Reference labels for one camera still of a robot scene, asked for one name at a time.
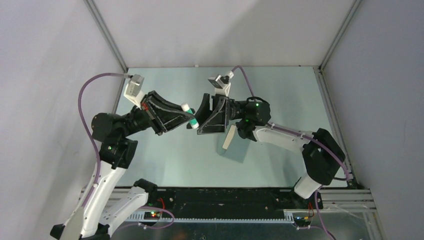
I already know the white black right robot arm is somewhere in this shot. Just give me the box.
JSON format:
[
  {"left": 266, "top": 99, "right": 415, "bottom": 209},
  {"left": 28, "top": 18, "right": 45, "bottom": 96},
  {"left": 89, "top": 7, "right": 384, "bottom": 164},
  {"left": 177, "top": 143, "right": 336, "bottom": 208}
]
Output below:
[{"left": 186, "top": 93, "right": 349, "bottom": 209}]

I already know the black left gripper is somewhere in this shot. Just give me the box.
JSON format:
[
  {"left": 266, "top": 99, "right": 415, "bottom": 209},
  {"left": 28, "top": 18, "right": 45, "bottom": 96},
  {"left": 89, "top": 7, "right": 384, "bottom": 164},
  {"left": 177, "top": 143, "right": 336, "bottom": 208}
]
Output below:
[{"left": 119, "top": 90, "right": 195, "bottom": 138}]

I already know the left controller board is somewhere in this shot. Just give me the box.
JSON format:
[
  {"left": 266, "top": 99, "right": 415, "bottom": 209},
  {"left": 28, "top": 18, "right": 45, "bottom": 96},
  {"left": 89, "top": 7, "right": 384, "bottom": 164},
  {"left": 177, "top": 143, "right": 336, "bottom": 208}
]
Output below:
[{"left": 143, "top": 211, "right": 163, "bottom": 221}]

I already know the aluminium frame rail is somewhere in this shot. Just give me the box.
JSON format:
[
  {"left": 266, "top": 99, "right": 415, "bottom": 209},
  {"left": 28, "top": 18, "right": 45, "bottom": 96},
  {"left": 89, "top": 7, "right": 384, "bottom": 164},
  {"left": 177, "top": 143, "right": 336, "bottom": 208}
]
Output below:
[{"left": 76, "top": 187, "right": 377, "bottom": 223}]

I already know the green white glue stick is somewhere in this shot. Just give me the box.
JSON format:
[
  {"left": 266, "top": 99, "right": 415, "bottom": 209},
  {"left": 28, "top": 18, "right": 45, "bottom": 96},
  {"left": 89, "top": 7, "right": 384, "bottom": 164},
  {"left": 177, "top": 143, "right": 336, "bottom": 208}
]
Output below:
[{"left": 180, "top": 103, "right": 200, "bottom": 129}]

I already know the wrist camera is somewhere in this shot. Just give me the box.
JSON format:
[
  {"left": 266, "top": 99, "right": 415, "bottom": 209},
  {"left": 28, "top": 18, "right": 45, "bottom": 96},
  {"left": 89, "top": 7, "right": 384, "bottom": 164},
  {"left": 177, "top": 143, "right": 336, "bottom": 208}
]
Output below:
[
  {"left": 123, "top": 74, "right": 145, "bottom": 108},
  {"left": 207, "top": 71, "right": 234, "bottom": 97}
]

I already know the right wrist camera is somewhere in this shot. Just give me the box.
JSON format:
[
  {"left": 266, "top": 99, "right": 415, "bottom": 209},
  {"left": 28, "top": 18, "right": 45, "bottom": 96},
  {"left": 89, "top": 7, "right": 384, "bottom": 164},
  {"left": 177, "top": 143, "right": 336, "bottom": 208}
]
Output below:
[{"left": 207, "top": 71, "right": 234, "bottom": 97}]

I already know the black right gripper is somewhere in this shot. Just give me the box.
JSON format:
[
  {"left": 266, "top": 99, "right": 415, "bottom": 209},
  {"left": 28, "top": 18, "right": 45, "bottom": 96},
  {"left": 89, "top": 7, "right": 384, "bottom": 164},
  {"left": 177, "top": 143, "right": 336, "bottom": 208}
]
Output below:
[{"left": 187, "top": 94, "right": 250, "bottom": 135}]

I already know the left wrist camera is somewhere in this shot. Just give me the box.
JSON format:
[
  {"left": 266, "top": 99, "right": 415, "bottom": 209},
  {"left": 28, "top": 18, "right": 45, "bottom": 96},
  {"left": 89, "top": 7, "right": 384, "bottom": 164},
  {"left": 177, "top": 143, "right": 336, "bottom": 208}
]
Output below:
[{"left": 123, "top": 74, "right": 145, "bottom": 108}]

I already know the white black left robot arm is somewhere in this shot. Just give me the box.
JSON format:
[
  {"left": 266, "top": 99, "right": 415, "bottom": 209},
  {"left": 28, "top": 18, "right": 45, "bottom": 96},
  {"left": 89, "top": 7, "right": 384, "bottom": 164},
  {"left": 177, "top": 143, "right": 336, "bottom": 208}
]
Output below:
[{"left": 50, "top": 91, "right": 195, "bottom": 240}]

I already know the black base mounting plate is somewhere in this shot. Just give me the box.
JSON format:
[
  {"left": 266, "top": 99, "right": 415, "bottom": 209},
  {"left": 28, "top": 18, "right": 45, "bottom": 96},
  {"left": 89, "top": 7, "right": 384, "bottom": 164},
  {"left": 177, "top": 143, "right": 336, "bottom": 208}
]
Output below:
[{"left": 146, "top": 187, "right": 323, "bottom": 220}]

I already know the controller board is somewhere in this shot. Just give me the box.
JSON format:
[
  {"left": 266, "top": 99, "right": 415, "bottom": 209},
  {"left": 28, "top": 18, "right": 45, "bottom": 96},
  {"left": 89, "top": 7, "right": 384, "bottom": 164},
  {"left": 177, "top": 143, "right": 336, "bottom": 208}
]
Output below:
[
  {"left": 293, "top": 216, "right": 314, "bottom": 228},
  {"left": 143, "top": 211, "right": 163, "bottom": 221}
]

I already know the right controller board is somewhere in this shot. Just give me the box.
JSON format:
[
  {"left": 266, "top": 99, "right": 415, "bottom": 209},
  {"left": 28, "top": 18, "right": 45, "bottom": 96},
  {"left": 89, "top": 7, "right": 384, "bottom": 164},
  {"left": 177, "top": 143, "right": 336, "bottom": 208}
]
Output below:
[{"left": 293, "top": 216, "right": 314, "bottom": 228}]

